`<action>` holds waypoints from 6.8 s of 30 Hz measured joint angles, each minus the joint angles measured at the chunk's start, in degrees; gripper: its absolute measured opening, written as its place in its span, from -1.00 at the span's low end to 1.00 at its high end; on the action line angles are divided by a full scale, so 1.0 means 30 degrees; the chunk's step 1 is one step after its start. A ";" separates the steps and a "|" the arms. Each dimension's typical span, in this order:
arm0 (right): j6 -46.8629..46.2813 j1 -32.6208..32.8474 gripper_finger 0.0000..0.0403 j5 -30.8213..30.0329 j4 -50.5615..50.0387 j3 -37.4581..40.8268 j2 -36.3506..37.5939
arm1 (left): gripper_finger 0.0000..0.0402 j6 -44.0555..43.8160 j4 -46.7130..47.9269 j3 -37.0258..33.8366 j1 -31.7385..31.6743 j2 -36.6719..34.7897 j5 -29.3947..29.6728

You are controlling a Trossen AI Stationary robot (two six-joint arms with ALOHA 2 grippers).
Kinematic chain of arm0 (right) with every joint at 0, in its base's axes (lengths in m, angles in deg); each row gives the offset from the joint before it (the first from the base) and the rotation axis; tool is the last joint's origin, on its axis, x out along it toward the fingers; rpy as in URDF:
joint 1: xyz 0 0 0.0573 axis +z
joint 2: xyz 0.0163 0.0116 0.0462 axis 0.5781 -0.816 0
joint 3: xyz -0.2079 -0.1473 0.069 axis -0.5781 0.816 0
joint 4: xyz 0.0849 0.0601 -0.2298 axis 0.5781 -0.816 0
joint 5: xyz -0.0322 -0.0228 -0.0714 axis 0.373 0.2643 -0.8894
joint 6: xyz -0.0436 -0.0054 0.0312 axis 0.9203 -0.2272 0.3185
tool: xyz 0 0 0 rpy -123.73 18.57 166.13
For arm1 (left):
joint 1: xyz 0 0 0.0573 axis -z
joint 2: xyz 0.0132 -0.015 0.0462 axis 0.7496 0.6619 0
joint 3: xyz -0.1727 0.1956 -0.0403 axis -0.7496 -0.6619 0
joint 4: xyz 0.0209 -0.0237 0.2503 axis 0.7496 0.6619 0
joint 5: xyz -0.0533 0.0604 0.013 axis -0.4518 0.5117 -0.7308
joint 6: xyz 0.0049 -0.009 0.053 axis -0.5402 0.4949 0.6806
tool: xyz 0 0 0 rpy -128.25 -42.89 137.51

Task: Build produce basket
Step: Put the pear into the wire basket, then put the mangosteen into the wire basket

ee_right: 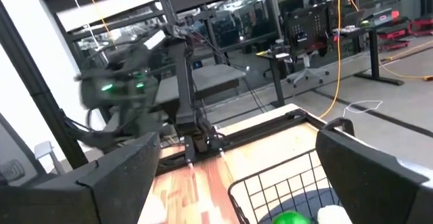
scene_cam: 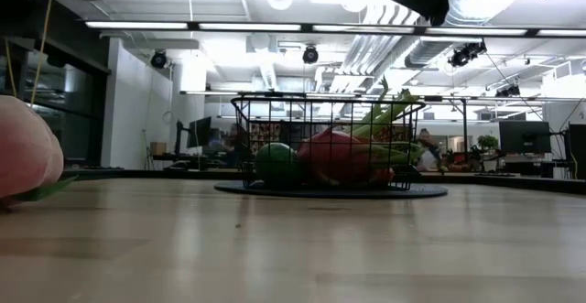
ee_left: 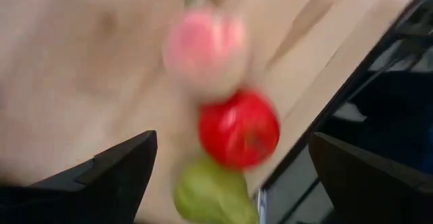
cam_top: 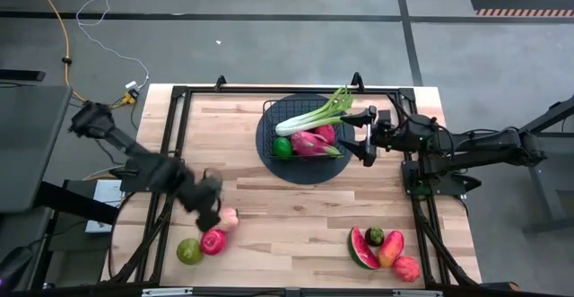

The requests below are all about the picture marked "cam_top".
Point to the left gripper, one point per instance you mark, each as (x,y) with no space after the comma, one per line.
(195,196)

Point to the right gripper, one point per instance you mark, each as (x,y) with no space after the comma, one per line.
(388,137)

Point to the pink white peach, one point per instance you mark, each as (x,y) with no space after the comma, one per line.
(229,220)

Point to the magenta round fruit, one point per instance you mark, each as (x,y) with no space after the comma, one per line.
(327,133)

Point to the pink dragon fruit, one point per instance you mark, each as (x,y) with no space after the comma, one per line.
(307,144)

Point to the white green leek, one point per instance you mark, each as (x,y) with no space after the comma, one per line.
(300,124)

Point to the bright green lime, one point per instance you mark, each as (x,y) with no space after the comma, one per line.
(282,147)

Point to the small green avocado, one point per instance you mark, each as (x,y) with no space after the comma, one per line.
(374,236)

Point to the orange-red bell pepper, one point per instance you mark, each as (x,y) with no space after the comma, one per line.
(406,269)

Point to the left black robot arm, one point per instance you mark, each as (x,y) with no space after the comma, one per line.
(148,171)

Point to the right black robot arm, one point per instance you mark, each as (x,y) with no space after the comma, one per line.
(493,146)

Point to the red apple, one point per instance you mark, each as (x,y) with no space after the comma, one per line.
(213,242)

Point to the dark round mat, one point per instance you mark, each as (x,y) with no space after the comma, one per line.
(305,171)

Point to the white box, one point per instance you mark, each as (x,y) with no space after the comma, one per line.
(107,194)

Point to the red yellow mango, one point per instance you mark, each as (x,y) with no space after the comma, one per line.
(391,248)

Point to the watermelon slice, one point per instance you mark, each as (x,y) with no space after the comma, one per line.
(361,252)

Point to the white power adapter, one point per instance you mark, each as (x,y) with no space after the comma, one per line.
(132,84)

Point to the dark grey desk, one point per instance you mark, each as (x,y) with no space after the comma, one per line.
(31,144)

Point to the black desk foot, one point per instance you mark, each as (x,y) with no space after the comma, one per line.
(22,75)

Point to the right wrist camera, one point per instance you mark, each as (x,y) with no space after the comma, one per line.
(385,116)

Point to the black frame clamp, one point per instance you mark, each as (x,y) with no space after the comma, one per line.
(220,83)
(357,81)

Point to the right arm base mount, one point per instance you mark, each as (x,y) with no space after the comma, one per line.
(430,181)

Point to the silver aluminium bracket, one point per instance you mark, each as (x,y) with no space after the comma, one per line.
(168,292)

